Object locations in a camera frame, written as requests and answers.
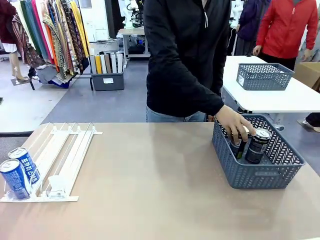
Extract person's right hand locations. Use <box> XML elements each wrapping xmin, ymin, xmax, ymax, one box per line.
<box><xmin>214</xmin><ymin>104</ymin><xmax>257</xmax><ymax>143</ymax></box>

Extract black drink can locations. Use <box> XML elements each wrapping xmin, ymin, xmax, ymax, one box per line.
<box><xmin>244</xmin><ymin>128</ymin><xmax>273</xmax><ymax>165</ymax></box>
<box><xmin>229</xmin><ymin>126</ymin><xmax>249</xmax><ymax>160</ymax></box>

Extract grey plastic basket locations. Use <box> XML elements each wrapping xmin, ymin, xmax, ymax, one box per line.
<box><xmin>211</xmin><ymin>114</ymin><xmax>306</xmax><ymax>190</ymax></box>
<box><xmin>236</xmin><ymin>63</ymin><xmax>295</xmax><ymax>91</ymax></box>

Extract blue Pocari Sweat can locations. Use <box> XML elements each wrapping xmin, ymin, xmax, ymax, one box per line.
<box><xmin>0</xmin><ymin>158</ymin><xmax>31</xmax><ymax>201</ymax></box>
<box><xmin>8</xmin><ymin>147</ymin><xmax>41</xmax><ymax>186</ymax></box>

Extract person's right forearm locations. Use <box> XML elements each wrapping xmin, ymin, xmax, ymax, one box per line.
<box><xmin>172</xmin><ymin>72</ymin><xmax>226</xmax><ymax>118</ymax></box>

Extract white table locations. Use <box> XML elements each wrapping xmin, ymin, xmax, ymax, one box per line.
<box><xmin>221</xmin><ymin>55</ymin><xmax>320</xmax><ymax>131</ymax></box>

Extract person in black jacket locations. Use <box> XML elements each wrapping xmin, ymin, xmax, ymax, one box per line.
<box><xmin>143</xmin><ymin>0</ymin><xmax>232</xmax><ymax>123</ymax></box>

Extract cardboard box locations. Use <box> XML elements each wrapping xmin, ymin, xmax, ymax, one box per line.
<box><xmin>292</xmin><ymin>61</ymin><xmax>320</xmax><ymax>92</ymax></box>

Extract person in purple jacket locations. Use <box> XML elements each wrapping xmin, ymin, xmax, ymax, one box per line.
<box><xmin>236</xmin><ymin>0</ymin><xmax>272</xmax><ymax>57</ymax></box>

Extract person in red jacket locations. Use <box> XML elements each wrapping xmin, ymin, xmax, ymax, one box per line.
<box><xmin>252</xmin><ymin>0</ymin><xmax>319</xmax><ymax>72</ymax></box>

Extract white fabric roll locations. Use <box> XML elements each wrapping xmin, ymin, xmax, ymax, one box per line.
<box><xmin>116</xmin><ymin>51</ymin><xmax>124</xmax><ymax>74</ymax></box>
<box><xmin>110</xmin><ymin>53</ymin><xmax>118</xmax><ymax>74</ymax></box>
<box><xmin>99</xmin><ymin>54</ymin><xmax>108</xmax><ymax>75</ymax></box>

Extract grey storage bin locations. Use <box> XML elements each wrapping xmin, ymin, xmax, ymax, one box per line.
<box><xmin>90</xmin><ymin>71</ymin><xmax>125</xmax><ymax>92</ymax></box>

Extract grey workbench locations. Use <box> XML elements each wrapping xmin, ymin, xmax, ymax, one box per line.
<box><xmin>116</xmin><ymin>27</ymin><xmax>151</xmax><ymax>61</ymax></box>

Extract tan fabric roll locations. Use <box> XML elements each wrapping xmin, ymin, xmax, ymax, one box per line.
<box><xmin>104</xmin><ymin>53</ymin><xmax>112</xmax><ymax>74</ymax></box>

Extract yellow fabric roll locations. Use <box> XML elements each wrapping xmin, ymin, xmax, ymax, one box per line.
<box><xmin>94</xmin><ymin>55</ymin><xmax>103</xmax><ymax>75</ymax></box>

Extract black metal clothes rack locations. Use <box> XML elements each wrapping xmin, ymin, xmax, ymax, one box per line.
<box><xmin>29</xmin><ymin>0</ymin><xmax>95</xmax><ymax>91</ymax></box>

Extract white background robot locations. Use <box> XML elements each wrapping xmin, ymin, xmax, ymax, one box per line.
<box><xmin>122</xmin><ymin>0</ymin><xmax>146</xmax><ymax>29</ymax></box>

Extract grey fabric roll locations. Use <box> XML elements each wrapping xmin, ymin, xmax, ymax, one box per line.
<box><xmin>89</xmin><ymin>55</ymin><xmax>97</xmax><ymax>75</ymax></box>

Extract yellow garment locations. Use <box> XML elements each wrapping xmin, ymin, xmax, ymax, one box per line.
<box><xmin>69</xmin><ymin>0</ymin><xmax>90</xmax><ymax>59</ymax></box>

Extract brown patterned dress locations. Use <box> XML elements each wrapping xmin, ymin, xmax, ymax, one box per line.
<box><xmin>58</xmin><ymin>0</ymin><xmax>85</xmax><ymax>75</ymax></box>

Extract folded fabric pile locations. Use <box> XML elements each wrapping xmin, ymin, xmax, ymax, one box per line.
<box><xmin>28</xmin><ymin>64</ymin><xmax>75</xmax><ymax>90</ymax></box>

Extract beige patterned dress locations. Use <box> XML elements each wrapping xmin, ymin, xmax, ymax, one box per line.
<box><xmin>42</xmin><ymin>6</ymin><xmax>69</xmax><ymax>76</ymax></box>

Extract orange garment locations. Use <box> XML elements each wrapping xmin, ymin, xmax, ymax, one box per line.
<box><xmin>44</xmin><ymin>23</ymin><xmax>61</xmax><ymax>73</ymax></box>

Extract pink garment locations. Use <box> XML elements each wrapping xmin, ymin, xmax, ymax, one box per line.
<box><xmin>31</xmin><ymin>0</ymin><xmax>55</xmax><ymax>65</ymax></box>

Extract green garment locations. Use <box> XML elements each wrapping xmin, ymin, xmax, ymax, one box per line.
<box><xmin>19</xmin><ymin>0</ymin><xmax>50</xmax><ymax>61</ymax></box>

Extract brown patterned shawl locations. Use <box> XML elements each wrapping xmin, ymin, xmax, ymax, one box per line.
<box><xmin>11</xmin><ymin>13</ymin><xmax>47</xmax><ymax>68</ymax></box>

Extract mannequin legs on stand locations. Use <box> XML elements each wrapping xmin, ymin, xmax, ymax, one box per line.
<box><xmin>9</xmin><ymin>50</ymin><xmax>30</xmax><ymax>86</ymax></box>

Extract maroon knit garment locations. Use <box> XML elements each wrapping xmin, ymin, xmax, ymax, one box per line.
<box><xmin>0</xmin><ymin>0</ymin><xmax>17</xmax><ymax>45</ymax></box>

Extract white wire can dispenser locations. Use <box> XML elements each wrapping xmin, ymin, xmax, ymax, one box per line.
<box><xmin>0</xmin><ymin>121</ymin><xmax>104</xmax><ymax>203</ymax></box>

